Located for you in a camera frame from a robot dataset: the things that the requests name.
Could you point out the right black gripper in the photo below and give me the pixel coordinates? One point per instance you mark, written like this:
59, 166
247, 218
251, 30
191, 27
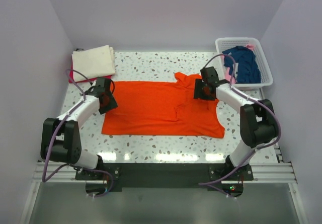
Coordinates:
197, 94

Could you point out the aluminium frame rail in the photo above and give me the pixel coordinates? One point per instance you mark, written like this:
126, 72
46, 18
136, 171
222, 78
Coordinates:
262, 173

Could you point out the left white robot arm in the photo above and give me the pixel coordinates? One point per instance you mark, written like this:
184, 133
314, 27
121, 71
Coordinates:
61, 140

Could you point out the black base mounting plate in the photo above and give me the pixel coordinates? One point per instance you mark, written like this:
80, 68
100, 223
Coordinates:
130, 175

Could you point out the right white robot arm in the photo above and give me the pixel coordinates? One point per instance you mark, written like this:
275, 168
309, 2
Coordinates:
258, 125

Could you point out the white plastic basket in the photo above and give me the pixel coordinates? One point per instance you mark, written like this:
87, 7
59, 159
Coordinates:
229, 64

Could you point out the folded cream t shirt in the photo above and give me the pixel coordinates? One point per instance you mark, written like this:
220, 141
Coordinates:
96, 62

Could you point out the orange t shirt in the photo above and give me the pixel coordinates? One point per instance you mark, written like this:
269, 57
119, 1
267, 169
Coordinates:
162, 108

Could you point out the navy blue t shirt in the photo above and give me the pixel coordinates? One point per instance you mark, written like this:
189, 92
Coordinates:
247, 69

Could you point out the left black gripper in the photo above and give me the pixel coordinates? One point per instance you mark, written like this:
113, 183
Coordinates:
112, 105

